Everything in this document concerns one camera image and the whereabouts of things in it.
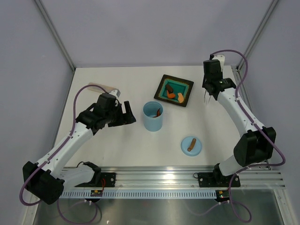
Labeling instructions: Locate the orange carrot food piece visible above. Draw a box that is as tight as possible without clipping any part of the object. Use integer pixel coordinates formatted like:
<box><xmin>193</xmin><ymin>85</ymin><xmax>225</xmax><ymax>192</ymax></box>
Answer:
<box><xmin>167</xmin><ymin>92</ymin><xmax>176</xmax><ymax>99</ymax></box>

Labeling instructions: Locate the purple cable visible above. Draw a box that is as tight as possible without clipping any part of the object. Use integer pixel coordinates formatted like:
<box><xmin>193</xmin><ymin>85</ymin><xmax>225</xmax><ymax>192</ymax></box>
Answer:
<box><xmin>187</xmin><ymin>49</ymin><xmax>286</xmax><ymax>222</ymax></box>
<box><xmin>19</xmin><ymin>84</ymin><xmax>106</xmax><ymax>223</ymax></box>

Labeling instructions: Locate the right aluminium frame post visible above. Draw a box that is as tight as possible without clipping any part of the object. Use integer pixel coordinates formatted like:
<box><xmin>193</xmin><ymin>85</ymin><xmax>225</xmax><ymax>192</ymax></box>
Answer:
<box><xmin>244</xmin><ymin>0</ymin><xmax>281</xmax><ymax>58</ymax></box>

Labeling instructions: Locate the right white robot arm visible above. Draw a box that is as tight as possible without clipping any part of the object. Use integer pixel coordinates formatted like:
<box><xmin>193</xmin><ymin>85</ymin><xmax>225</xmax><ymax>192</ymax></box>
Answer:
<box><xmin>198</xmin><ymin>53</ymin><xmax>276</xmax><ymax>188</ymax></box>

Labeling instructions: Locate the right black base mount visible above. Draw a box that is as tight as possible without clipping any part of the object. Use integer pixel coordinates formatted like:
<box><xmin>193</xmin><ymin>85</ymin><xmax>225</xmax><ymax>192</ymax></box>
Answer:
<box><xmin>193</xmin><ymin>164</ymin><xmax>233</xmax><ymax>188</ymax></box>

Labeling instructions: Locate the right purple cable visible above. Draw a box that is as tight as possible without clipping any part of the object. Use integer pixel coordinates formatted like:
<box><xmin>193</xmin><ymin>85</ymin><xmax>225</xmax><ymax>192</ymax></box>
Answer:
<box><xmin>187</xmin><ymin>49</ymin><xmax>286</xmax><ymax>222</ymax></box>

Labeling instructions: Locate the tan orange food slice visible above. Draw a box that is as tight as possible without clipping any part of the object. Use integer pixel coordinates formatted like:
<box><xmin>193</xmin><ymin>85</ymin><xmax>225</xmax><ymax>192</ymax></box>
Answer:
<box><xmin>177</xmin><ymin>93</ymin><xmax>184</xmax><ymax>103</ymax></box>

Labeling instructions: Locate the left aluminium frame post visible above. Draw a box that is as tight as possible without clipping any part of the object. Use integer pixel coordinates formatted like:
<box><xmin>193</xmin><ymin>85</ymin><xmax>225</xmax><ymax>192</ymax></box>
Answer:
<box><xmin>33</xmin><ymin>0</ymin><xmax>76</xmax><ymax>73</ymax></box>

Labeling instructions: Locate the light blue lid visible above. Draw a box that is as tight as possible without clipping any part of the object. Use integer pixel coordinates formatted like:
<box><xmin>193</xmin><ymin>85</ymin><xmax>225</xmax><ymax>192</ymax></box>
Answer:
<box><xmin>180</xmin><ymin>136</ymin><xmax>202</xmax><ymax>157</ymax></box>

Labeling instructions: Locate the aluminium front rail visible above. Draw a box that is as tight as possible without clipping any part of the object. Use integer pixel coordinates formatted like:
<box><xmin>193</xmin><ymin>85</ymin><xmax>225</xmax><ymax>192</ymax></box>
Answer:
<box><xmin>58</xmin><ymin>165</ymin><xmax>286</xmax><ymax>190</ymax></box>

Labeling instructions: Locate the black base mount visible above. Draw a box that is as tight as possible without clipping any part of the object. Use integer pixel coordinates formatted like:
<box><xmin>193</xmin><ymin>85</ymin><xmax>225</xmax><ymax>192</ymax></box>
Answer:
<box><xmin>75</xmin><ymin>162</ymin><xmax>116</xmax><ymax>188</ymax></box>
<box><xmin>193</xmin><ymin>164</ymin><xmax>233</xmax><ymax>188</ymax></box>

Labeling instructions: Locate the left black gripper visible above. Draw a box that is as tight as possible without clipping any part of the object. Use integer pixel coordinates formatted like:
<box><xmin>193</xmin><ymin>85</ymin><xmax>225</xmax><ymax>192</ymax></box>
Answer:
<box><xmin>105</xmin><ymin>101</ymin><xmax>135</xmax><ymax>127</ymax></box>

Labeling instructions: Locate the light blue cup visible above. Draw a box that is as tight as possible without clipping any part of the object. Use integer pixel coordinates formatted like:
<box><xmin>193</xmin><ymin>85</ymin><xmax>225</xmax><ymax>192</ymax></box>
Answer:
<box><xmin>142</xmin><ymin>101</ymin><xmax>164</xmax><ymax>132</ymax></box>

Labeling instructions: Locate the dark brown food piece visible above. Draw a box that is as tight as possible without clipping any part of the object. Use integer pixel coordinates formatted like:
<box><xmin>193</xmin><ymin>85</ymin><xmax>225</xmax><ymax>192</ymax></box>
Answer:
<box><xmin>165</xmin><ymin>84</ymin><xmax>173</xmax><ymax>93</ymax></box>

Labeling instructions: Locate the beige chopstick case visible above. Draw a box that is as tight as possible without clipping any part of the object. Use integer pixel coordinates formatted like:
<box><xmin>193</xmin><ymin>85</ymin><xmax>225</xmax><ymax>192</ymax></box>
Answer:
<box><xmin>88</xmin><ymin>82</ymin><xmax>117</xmax><ymax>92</ymax></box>

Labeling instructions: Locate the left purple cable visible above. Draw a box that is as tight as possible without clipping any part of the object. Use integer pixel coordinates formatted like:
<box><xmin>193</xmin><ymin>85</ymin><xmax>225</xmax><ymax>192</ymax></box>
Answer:
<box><xmin>19</xmin><ymin>84</ymin><xmax>106</xmax><ymax>223</ymax></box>

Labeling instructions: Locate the white slotted cable duct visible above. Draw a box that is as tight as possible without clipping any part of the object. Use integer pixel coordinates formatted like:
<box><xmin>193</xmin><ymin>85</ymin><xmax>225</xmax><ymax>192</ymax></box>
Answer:
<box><xmin>60</xmin><ymin>189</ymin><xmax>217</xmax><ymax>199</ymax></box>

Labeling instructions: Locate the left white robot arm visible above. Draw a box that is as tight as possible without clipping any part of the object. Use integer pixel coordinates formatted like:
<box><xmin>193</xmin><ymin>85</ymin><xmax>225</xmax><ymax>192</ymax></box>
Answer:
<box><xmin>19</xmin><ymin>89</ymin><xmax>136</xmax><ymax>206</ymax></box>

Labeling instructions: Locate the dark square teal plate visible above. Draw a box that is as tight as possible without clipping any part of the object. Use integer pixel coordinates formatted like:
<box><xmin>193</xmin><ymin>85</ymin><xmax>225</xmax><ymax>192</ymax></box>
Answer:
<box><xmin>154</xmin><ymin>75</ymin><xmax>194</xmax><ymax>107</ymax></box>

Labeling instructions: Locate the aluminium frame post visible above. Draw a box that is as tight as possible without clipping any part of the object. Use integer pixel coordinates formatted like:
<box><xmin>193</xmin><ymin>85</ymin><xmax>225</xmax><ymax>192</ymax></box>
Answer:
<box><xmin>33</xmin><ymin>0</ymin><xmax>76</xmax><ymax>73</ymax></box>
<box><xmin>244</xmin><ymin>0</ymin><xmax>281</xmax><ymax>58</ymax></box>

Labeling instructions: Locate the orange shrimp food piece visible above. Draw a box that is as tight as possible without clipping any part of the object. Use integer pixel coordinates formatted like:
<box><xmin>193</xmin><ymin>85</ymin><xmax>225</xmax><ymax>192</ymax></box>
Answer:
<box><xmin>154</xmin><ymin>108</ymin><xmax>161</xmax><ymax>118</ymax></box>

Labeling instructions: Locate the brown lid handle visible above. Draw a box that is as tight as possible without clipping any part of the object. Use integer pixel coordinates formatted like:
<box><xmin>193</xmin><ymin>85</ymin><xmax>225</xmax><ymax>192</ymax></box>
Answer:
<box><xmin>187</xmin><ymin>138</ymin><xmax>197</xmax><ymax>152</ymax></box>

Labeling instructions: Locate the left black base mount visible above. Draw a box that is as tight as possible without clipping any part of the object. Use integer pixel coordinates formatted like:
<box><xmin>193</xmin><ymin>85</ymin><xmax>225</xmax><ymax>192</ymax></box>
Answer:
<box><xmin>75</xmin><ymin>162</ymin><xmax>116</xmax><ymax>188</ymax></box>

